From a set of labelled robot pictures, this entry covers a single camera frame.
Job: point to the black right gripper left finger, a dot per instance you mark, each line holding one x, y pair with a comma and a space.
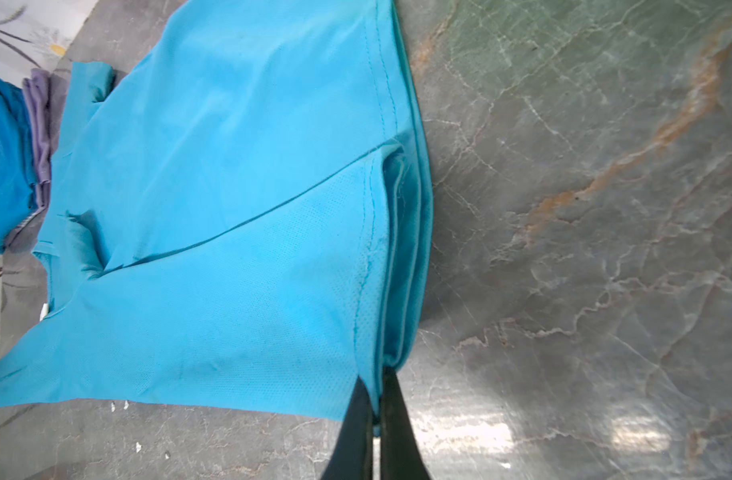
352, 457

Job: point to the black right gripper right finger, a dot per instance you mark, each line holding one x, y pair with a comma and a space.
400, 458

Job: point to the light blue t shirt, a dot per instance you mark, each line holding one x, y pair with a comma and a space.
243, 221

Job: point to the folded blue t shirt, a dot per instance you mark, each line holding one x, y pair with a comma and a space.
17, 173

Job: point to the folded lilac t shirt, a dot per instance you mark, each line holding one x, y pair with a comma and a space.
36, 92

